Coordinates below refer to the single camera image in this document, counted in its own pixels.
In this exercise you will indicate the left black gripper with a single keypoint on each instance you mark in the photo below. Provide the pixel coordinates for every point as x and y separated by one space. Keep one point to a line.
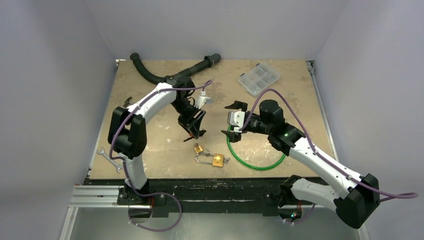
191 120

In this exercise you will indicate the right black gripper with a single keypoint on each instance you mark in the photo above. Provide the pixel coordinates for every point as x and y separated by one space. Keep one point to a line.
252 125

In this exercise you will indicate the large brass padlock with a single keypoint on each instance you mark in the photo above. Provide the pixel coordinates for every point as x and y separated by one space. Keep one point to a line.
217 159

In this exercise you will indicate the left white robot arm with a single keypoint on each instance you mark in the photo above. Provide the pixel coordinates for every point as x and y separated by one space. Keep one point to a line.
127 134

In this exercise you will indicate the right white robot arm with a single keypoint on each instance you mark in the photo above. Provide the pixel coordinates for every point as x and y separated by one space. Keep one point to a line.
345 191

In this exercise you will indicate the small brass padlock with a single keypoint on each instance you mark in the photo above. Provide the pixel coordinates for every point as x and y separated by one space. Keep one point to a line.
200 150

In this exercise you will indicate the clear plastic organizer box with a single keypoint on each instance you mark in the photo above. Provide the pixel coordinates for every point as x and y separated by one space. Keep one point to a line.
260 77

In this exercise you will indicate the small black hammer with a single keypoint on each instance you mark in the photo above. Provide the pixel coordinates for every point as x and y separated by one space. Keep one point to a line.
128 102

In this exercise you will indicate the silver open-end wrench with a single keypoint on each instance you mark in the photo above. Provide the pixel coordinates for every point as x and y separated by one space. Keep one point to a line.
102 152

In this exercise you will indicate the green cable lock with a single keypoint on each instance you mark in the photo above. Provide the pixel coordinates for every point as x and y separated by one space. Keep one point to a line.
256 156

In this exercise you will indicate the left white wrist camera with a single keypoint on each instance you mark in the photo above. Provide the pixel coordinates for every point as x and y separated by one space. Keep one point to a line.
202 100

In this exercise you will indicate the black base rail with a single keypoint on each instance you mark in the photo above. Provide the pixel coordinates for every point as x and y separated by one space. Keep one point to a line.
252 195

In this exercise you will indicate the aluminium frame rail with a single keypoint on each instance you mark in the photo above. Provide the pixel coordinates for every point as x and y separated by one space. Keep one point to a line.
94 196

